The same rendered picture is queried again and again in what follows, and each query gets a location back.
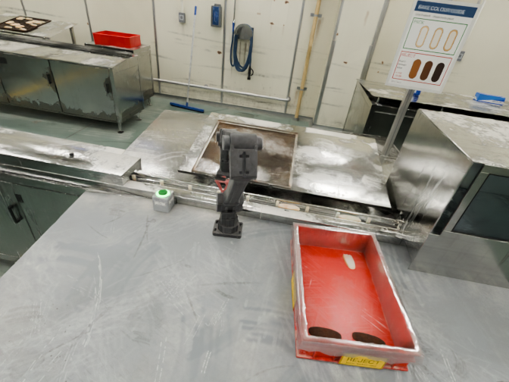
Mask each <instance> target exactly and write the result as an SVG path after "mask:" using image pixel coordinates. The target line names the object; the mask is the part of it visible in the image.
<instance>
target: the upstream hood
mask: <svg viewBox="0 0 509 382"><path fill-rule="evenodd" d="M0 163H2V164H9V165H13V166H18V167H22V168H30V169H34V170H38V171H46V172H50V173H55V174H62V175H67V176H71V177H78V178H83V179H87V180H94V181H99V182H103V183H111V184H115V185H120V186H123V185H124V184H125V183H126V182H127V181H128V180H129V176H130V175H131V174H132V173H133V172H134V171H135V170H136V171H137V172H138V171H142V164H141V158H138V157H133V156H128V155H121V154H117V153H112V152H104V151H99V150H95V149H87V148H83V147H78V146H70V145H65V144H61V143H56V142H49V141H44V140H40V139H31V138H27V137H22V136H15V135H10V134H6V133H0Z"/></svg>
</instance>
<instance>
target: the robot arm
mask: <svg viewBox="0 0 509 382"><path fill-rule="evenodd" d="M216 141H217V144H218V146H219V148H220V167H219V169H218V170H217V173H216V177H215V182H216V183H217V185H218V186H219V188H220V191H221V193H216V210H217V212H220V217H219V219H217V220H215V222H214V228H213V231H212V235H213V236H223V237H229V238H236V239H241V238H242V228H243V223H242V222H239V220H238V216H237V214H236V212H238V211H242V209H243V204H244V194H243V192H244V190H245V188H246V186H247V184H248V182H249V181H251V180H256V179H257V177H258V151H261V150H262V148H263V140H262V137H260V136H257V134H256V133H242V132H239V131H237V129H220V131H218V132H216ZM221 176H223V177H221ZM227 178H229V179H228V180H227ZM220 182H221V183H225V184H226V186H225V188H224V190H223V189H222V187H221V185H220Z"/></svg>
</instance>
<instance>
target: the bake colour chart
mask: <svg viewBox="0 0 509 382"><path fill-rule="evenodd" d="M481 7H482V5H480V4H474V3H466V2H455V1H449V0H414V3H413V5H412V8H411V12H410V14H409V17H408V20H407V23H406V25H405V28H404V32H403V33H402V36H401V40H400V43H399V45H398V48H397V51H396V53H395V57H394V60H393V62H392V66H391V68H390V71H389V75H388V76H387V79H386V83H385V85H387V86H395V87H401V88H405V89H414V90H420V91H424V92H434V93H438V94H441V93H442V90H443V89H444V87H445V84H446V82H447V80H448V78H449V76H450V74H451V71H452V69H453V67H454V65H455V63H456V60H457V58H458V56H459V54H460V53H461V49H462V48H463V46H464V43H465V42H466V40H467V37H468V35H469V33H470V31H471V29H472V26H473V24H474V22H475V20H476V18H477V15H478V13H479V11H480V9H481Z"/></svg>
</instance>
